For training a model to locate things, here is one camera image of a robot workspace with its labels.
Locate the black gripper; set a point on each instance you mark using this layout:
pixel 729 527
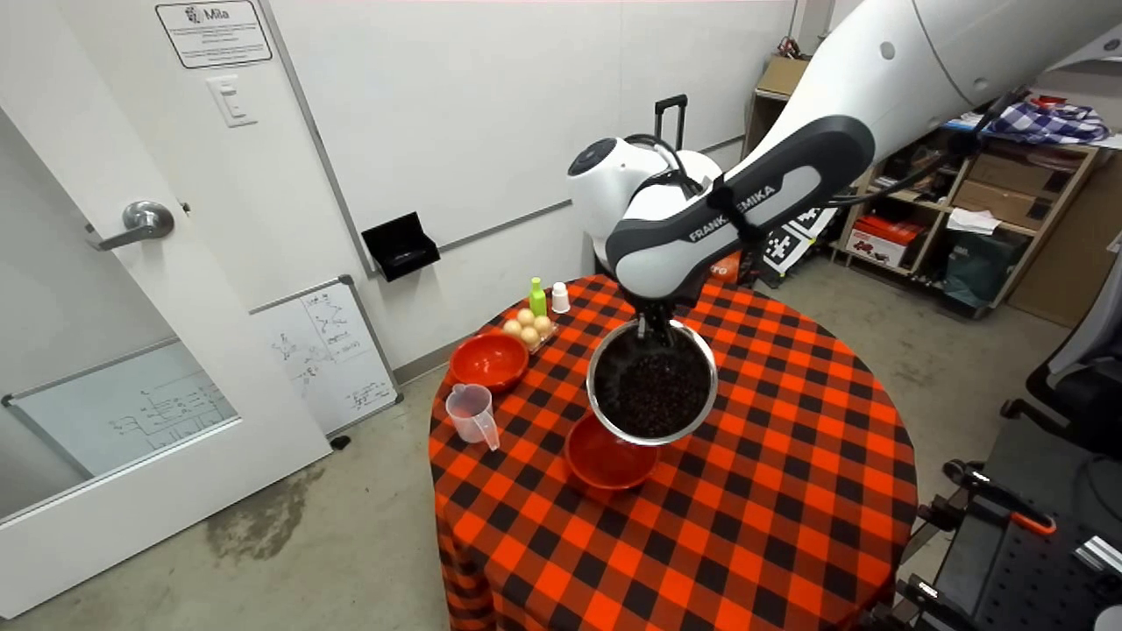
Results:
pixel 653 315

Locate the silver metal bowl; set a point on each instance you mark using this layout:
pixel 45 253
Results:
pixel 666 438

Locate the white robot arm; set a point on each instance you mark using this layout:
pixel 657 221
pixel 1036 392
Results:
pixel 879 83

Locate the orange bowl near silver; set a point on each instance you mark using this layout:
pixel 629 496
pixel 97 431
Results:
pixel 602 461

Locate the orange bowl far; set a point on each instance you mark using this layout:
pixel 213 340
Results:
pixel 487 360

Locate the white small bottle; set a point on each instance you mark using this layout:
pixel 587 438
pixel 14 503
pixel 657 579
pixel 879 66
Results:
pixel 560 298

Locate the green small bottle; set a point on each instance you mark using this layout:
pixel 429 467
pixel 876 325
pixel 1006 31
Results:
pixel 537 297

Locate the egg carton with eggs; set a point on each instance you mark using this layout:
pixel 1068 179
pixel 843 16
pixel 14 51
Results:
pixel 531 329

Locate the fiducial marker cube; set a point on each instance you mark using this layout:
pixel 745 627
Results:
pixel 795 238

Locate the clear plastic measuring cup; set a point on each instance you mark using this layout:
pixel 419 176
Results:
pixel 470 413

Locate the orange black checkered tablecloth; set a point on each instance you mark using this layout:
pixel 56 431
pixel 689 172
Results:
pixel 787 508

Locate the wooden storage shelf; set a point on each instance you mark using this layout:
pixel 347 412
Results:
pixel 963 207

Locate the small whiteboard on floor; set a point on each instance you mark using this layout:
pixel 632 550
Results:
pixel 327 350

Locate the orange black clamp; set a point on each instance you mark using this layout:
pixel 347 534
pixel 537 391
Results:
pixel 1018 508

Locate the black office chair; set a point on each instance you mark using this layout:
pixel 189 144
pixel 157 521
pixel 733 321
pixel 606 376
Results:
pixel 1077 391

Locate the white door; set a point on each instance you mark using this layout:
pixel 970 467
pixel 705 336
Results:
pixel 137 388

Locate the paper sign on door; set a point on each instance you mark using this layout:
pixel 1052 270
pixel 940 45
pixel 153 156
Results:
pixel 214 31

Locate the black wall file holder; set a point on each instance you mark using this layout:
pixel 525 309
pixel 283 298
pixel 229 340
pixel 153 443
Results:
pixel 402 248

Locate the silver door handle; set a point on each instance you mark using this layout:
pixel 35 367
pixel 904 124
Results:
pixel 140 221

